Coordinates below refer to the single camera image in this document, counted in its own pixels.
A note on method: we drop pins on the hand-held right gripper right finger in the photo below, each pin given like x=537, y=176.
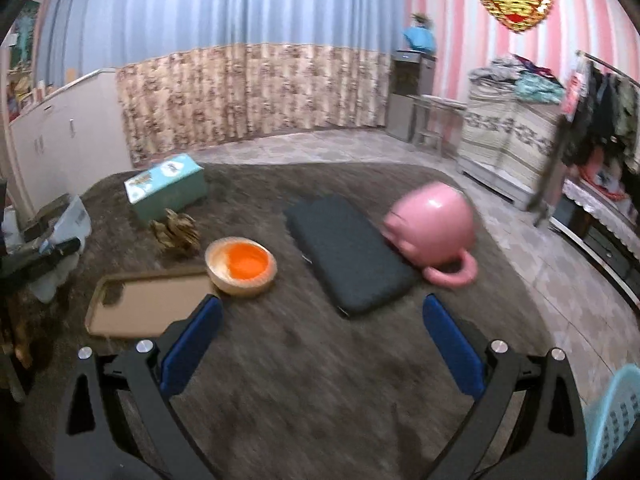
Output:
x=452, y=347

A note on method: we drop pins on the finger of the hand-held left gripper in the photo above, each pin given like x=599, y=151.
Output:
x=60, y=249

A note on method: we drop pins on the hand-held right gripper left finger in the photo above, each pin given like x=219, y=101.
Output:
x=192, y=345

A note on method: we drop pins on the clear plastic bag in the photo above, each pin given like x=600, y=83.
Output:
x=72, y=220

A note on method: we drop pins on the light blue plastic basket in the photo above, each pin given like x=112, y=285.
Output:
x=617, y=425

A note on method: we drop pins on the brown cardboard tray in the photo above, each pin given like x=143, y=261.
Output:
x=150, y=305

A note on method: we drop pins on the orange bowl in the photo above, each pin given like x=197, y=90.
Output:
x=241, y=265

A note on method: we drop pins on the brown pinecone toy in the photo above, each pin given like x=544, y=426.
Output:
x=175, y=232

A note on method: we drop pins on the white cabinet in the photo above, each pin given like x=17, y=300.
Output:
x=75, y=135

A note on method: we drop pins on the teal tissue box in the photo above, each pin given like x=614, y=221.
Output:
x=165, y=185

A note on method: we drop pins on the brown shaggy rug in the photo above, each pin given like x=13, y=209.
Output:
x=310, y=385

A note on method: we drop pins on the pink mug-shaped stool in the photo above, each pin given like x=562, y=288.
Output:
x=432, y=225

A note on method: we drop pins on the dark grey cushion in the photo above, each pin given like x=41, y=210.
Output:
x=350, y=255

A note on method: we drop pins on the low shelf with lace cloth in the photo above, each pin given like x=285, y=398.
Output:
x=600, y=230

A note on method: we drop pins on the patterned cloth covered cabinet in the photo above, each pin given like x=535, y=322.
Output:
x=510, y=145

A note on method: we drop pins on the small round table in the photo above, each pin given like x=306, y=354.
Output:
x=440, y=105

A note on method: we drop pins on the black water dispenser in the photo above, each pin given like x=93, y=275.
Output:
x=407, y=95

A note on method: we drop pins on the blue and floral curtain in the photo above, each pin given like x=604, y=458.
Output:
x=225, y=50

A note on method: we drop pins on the row of hanging clothes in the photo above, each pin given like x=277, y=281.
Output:
x=610, y=120

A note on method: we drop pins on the pile of folded clothes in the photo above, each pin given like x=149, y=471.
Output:
x=520, y=77

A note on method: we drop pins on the pink hanging bag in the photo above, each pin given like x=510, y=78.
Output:
x=572, y=95

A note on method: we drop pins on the blue cloth cover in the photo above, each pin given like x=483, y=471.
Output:
x=421, y=39

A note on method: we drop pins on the metal clothes rack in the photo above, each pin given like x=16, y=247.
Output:
x=605, y=62

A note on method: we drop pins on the wall poster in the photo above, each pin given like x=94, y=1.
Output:
x=22, y=50

